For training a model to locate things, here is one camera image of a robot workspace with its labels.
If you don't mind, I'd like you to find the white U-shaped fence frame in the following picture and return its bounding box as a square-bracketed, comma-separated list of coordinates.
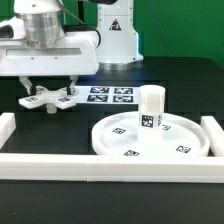
[0, 113, 224, 183]

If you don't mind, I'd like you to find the black vertical pole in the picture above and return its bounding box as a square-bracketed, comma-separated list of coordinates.
[77, 1, 85, 25]

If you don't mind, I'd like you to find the white cross-shaped table base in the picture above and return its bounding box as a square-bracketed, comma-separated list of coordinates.
[19, 86, 80, 114]

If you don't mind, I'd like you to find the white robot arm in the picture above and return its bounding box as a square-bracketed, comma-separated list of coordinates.
[0, 0, 101, 95]

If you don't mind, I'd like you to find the white marker sheet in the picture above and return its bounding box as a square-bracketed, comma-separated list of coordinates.
[74, 86, 139, 105]

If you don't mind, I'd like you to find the white round table top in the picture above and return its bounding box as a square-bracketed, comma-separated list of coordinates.
[92, 111, 210, 159]

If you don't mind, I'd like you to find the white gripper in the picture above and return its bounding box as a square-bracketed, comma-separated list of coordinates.
[0, 17, 99, 95]

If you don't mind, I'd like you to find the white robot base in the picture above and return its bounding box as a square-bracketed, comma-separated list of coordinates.
[97, 0, 143, 70]

